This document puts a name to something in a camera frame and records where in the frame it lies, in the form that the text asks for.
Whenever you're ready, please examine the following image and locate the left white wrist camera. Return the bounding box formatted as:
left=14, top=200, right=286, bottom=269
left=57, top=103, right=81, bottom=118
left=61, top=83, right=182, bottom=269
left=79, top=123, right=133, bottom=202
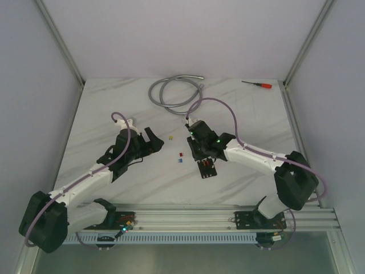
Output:
left=115, top=119, right=140, bottom=135

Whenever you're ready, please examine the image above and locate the grey coiled metal hose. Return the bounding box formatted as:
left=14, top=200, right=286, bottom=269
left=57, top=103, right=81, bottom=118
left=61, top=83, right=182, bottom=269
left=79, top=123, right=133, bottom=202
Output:
left=148, top=74, right=205, bottom=116

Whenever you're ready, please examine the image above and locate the red handled screwdriver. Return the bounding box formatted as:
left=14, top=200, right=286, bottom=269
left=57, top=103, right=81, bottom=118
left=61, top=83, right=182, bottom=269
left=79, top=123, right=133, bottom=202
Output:
left=242, top=80, right=272, bottom=89

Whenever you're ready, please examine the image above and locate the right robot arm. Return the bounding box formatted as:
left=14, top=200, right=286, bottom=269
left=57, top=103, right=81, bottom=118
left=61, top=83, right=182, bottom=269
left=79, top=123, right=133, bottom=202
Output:
left=185, top=118, right=319, bottom=228

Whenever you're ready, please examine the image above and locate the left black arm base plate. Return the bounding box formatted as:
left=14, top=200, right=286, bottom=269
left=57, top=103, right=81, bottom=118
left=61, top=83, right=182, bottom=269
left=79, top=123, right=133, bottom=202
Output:
left=85, top=211, right=136, bottom=230

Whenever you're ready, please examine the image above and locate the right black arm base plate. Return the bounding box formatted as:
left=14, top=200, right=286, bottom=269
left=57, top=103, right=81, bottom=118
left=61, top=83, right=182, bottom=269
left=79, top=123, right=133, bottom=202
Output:
left=233, top=211, right=287, bottom=230

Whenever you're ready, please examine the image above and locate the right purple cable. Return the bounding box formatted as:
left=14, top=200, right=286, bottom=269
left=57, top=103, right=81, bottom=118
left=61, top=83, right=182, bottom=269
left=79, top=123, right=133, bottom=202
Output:
left=185, top=98, right=329, bottom=251

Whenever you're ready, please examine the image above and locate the perforated cable duct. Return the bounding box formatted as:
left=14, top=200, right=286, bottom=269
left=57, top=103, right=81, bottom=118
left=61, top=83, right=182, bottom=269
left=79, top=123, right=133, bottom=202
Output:
left=64, top=232, right=282, bottom=245

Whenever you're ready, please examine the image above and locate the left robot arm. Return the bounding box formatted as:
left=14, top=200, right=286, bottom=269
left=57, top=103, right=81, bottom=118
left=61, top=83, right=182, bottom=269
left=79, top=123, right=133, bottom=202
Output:
left=19, top=127, right=164, bottom=253

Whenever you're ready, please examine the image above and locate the aluminium rail frame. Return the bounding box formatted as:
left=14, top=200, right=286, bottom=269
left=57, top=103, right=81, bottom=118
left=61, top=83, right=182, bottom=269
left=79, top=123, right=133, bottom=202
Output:
left=28, top=203, right=342, bottom=236

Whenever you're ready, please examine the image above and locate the black fuse box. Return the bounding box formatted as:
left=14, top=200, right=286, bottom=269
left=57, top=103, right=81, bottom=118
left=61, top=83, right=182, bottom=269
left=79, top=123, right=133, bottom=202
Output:
left=197, top=159, right=217, bottom=179

